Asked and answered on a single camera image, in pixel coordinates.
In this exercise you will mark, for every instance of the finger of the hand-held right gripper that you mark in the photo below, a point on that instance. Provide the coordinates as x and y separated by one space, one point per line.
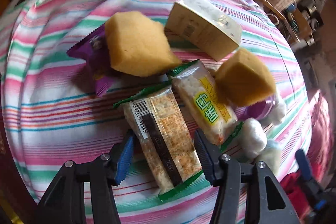
321 207
303 163

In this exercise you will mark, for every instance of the striped bed sheet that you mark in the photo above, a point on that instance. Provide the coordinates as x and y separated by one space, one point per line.
52 108

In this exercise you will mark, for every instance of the beige cardboard box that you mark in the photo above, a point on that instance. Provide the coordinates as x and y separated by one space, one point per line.
204 27

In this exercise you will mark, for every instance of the purple snack packet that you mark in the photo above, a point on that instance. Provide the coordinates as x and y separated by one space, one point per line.
88 56
260 108

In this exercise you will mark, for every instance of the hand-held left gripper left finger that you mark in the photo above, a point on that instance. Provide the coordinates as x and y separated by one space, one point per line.
123 161

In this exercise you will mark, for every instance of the cracker packet with green label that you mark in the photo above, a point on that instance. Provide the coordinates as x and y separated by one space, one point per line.
199 98

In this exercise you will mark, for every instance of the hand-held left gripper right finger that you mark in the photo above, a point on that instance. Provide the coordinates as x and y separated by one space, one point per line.
203 158

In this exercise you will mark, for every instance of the clear bag of white cotton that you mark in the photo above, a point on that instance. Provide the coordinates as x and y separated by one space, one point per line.
253 137

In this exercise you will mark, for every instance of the pink patterned cloth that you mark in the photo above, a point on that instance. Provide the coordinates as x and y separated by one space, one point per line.
320 121

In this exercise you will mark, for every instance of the small yellow sponge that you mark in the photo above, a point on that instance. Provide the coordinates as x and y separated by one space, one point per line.
244 79

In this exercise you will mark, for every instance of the cracker packet with barcode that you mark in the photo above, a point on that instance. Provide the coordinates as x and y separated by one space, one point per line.
168 129

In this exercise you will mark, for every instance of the large yellow sponge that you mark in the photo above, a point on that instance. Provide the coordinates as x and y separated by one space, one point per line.
136 45

